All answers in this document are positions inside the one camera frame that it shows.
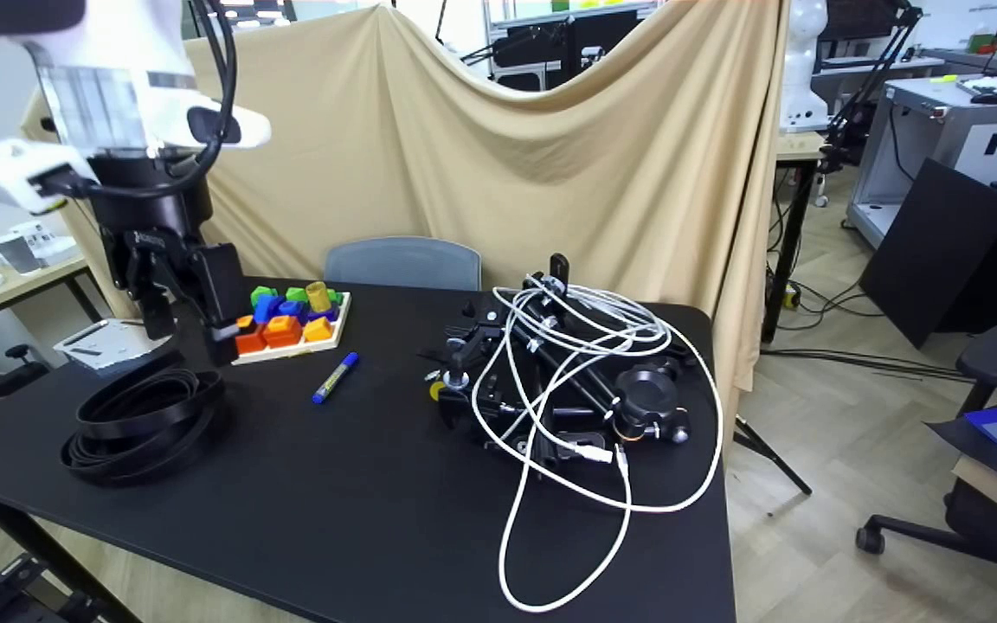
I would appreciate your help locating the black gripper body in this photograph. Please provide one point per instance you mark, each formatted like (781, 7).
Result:
(165, 248)

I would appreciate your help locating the wooden side desk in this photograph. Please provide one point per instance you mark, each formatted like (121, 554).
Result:
(8, 287)

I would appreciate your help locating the dark blue toy block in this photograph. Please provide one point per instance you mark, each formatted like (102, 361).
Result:
(291, 309)

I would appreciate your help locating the yellow cylinder block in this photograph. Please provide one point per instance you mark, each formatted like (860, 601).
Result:
(321, 294)

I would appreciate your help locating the wooden background table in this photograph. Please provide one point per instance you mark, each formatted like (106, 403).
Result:
(797, 157)

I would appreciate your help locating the red orange toy block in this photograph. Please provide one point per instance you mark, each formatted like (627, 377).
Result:
(249, 339)

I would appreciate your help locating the black flat panel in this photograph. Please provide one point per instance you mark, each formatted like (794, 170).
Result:
(935, 251)

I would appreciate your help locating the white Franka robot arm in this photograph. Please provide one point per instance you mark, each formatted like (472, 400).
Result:
(94, 80)

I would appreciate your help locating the black office chair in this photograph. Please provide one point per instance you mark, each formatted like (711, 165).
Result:
(983, 461)

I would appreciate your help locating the coiled black rubber belt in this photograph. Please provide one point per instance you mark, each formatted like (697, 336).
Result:
(145, 424)

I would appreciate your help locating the grey equipment cart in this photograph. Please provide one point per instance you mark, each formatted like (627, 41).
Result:
(959, 138)

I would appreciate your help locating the green toy block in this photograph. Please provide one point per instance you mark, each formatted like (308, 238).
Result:
(261, 294)
(295, 294)

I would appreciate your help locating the beige cloth backdrop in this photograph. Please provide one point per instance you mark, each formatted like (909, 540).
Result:
(520, 173)

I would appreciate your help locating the grey blue chair back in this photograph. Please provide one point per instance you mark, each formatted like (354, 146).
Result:
(404, 263)

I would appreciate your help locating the white paper box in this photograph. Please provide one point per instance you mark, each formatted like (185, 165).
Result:
(106, 343)

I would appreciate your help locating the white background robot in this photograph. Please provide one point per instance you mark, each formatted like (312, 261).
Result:
(803, 63)

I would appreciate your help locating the blue and yellow marker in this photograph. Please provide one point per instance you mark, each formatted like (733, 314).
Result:
(337, 377)

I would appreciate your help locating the white shape sorter board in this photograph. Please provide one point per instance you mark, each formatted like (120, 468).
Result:
(291, 346)

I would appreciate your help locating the yellow toy block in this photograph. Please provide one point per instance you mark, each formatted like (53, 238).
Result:
(315, 329)

